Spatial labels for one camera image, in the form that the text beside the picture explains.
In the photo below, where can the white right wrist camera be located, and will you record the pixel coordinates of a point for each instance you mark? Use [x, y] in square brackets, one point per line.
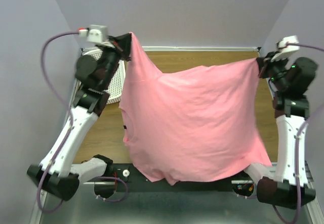
[285, 48]

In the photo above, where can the white perforated plastic basket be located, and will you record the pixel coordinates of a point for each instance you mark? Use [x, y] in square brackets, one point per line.
[116, 86]

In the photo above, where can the pink t shirt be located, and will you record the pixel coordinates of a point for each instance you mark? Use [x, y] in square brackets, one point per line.
[196, 125]

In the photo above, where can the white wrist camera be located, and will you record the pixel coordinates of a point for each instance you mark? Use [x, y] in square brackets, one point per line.
[285, 48]
[96, 34]

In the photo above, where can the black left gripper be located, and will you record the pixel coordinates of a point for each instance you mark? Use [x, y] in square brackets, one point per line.
[121, 46]

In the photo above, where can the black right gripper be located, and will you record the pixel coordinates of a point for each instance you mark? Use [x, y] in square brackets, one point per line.
[265, 63]

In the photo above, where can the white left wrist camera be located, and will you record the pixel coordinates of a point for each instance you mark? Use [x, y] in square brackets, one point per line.
[96, 34]

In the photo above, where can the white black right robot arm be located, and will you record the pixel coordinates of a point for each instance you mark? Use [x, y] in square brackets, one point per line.
[288, 186]

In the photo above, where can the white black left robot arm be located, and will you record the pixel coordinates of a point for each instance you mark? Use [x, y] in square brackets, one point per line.
[57, 174]

